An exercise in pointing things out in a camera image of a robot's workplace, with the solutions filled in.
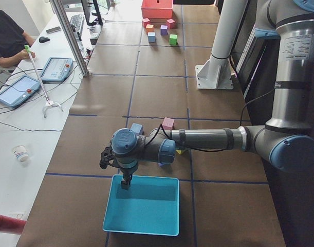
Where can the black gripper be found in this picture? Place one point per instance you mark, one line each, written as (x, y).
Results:
(126, 172)

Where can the light blue foam block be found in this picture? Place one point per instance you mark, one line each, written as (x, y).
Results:
(137, 128)
(151, 37)

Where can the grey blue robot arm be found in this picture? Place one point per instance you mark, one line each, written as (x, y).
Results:
(283, 141)

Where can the teal plastic bin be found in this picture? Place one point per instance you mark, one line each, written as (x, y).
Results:
(150, 206)

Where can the near pink foam block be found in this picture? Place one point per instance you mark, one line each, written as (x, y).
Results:
(168, 123)

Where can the paper cup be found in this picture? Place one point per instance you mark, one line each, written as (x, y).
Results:
(20, 153)

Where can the reacher grabber tool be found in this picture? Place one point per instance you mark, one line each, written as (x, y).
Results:
(49, 103)

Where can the red object at edge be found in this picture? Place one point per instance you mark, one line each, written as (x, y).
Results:
(11, 225)

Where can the far teach pendant tablet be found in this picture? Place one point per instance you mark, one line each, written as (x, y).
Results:
(56, 70)

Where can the teach pendant tablet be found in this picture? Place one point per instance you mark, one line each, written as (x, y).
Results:
(19, 91)
(56, 70)

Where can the near teach pendant tablet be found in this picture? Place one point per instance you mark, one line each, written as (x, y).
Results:
(19, 91)

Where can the green foam block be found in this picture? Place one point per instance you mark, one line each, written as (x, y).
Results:
(173, 39)

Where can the far purple foam block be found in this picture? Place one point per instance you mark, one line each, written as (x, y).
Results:
(163, 30)

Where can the far orange foam block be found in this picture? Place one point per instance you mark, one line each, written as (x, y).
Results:
(149, 28)

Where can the far magenta foam block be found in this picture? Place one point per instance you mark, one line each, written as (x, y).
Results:
(145, 22)

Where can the black computer mouse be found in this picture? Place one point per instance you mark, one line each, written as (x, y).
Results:
(43, 39)

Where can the far crimson foam block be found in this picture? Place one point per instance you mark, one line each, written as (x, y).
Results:
(171, 24)

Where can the black keyboard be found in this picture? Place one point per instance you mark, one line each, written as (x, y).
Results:
(77, 21)

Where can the smartphone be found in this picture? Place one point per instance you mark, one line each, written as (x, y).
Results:
(54, 29)

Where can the red plastic bin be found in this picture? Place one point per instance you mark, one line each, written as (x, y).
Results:
(162, 9)

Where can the black computer monitor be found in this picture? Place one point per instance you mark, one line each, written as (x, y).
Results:
(92, 12)

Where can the person in black shirt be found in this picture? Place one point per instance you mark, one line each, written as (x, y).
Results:
(13, 40)

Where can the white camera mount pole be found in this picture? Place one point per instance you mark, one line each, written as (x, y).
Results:
(215, 74)

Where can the aluminium frame post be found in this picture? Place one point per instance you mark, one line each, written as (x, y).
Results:
(63, 19)

